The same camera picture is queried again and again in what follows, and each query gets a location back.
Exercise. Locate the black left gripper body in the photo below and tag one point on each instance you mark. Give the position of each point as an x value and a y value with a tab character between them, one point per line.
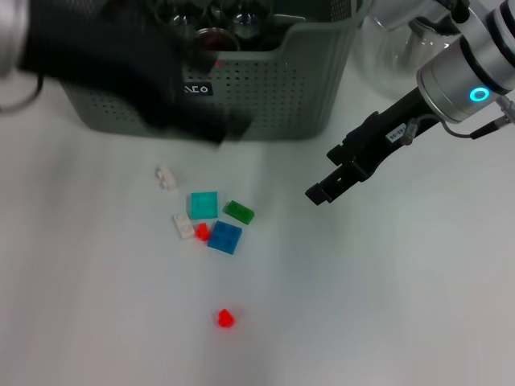
100	48

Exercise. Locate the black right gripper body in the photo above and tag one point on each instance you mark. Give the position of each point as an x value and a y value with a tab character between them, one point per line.
386	136

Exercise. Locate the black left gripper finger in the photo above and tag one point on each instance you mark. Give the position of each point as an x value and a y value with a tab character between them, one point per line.
221	128
197	56

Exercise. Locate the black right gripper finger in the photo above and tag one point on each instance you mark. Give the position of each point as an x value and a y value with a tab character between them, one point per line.
336	154
334	187

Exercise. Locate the green translucent toy brick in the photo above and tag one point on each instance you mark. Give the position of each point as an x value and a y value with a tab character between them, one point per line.
239	212

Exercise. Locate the small orange-red toy brick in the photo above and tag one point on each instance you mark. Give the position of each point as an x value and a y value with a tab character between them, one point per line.
202	232
225	319

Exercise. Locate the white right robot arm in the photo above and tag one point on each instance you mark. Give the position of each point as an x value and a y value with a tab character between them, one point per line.
454	76

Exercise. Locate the grey perforated storage basket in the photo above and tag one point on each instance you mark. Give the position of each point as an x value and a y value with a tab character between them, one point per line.
281	100

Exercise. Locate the white toy brick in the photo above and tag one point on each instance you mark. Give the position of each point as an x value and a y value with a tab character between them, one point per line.
166	177

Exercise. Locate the clear glass teapot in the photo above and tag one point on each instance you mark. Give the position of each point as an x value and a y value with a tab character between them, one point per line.
382	60

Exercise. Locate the cyan square toy plate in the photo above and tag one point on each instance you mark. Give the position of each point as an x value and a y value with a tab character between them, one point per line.
204	206

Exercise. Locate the white flat toy plate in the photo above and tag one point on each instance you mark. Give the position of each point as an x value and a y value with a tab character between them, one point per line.
183	226

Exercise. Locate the blue square toy plate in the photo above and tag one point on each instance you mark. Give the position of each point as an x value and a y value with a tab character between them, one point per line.
225	237

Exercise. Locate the black teapot lid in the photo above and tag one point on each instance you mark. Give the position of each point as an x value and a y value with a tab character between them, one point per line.
438	28

